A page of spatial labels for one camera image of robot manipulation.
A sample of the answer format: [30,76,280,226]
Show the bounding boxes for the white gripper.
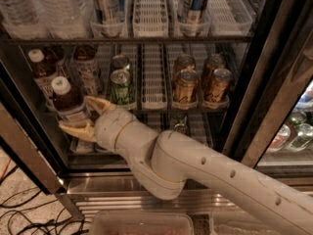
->
[59,96,136,152]

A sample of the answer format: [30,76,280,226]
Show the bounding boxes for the tea bottle blue label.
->
[51,76,90,127]

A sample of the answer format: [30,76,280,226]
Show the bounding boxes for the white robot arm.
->
[59,96,313,235]

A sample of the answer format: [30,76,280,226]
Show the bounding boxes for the open fridge door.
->
[0,64,83,220]

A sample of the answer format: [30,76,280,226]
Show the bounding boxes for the tea bottle white label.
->
[28,46,65,110]

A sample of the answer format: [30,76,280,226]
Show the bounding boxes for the right clear water bottle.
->
[41,0,88,39]

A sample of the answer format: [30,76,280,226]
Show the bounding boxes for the clear water bottle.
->
[41,0,88,39]
[0,0,49,40]

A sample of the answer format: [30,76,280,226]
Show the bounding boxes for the left clear water bottle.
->
[0,0,49,40]

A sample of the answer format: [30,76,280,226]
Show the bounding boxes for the green can right fridge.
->
[287,123,313,152]

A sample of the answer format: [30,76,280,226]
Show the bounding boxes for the front green soda can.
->
[110,70,134,105]

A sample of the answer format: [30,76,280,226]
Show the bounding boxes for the rear silver can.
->
[170,112,187,126]

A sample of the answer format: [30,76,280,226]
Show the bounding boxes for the silver can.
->
[170,112,187,126]
[173,123,190,136]

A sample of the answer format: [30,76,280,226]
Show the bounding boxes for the empty white middle tray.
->
[141,45,167,110]

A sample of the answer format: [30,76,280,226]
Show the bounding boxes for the empty white tray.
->
[141,45,167,110]
[132,0,169,37]

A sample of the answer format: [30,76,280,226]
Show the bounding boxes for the front silver can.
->
[173,123,190,136]

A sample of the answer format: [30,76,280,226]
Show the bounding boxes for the front left orange can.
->
[173,69,199,104]

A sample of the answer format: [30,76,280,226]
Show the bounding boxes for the orange can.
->
[173,69,199,104]
[204,69,233,103]
[201,53,226,87]
[173,54,196,74]

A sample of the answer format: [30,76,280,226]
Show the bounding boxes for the rear left orange can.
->
[173,54,196,74]

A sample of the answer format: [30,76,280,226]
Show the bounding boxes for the left tall blue can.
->
[93,0,125,37]

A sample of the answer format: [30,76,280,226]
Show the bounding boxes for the tall blue can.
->
[177,0,209,37]
[93,0,125,37]

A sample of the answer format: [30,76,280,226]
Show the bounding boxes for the front right orange can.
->
[204,69,233,103]

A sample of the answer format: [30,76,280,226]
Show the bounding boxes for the empty white top tray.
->
[132,0,169,37]

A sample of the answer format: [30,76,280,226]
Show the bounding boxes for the rear right orange can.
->
[201,53,226,87]

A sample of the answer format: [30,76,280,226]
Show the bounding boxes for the right tall blue can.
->
[177,0,209,37]

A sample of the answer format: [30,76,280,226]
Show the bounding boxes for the right clear plastic bin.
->
[209,211,281,235]

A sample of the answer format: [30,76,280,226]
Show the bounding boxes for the red white can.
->
[268,124,291,152]

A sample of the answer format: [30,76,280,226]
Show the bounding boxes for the middle wire shelf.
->
[44,107,226,118]

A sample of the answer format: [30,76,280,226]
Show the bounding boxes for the wire shelf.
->
[0,35,252,45]
[44,107,226,118]

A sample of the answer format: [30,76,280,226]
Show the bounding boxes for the black floor cables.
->
[0,164,90,235]

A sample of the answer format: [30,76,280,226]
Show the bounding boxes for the top wire shelf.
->
[0,35,252,45]

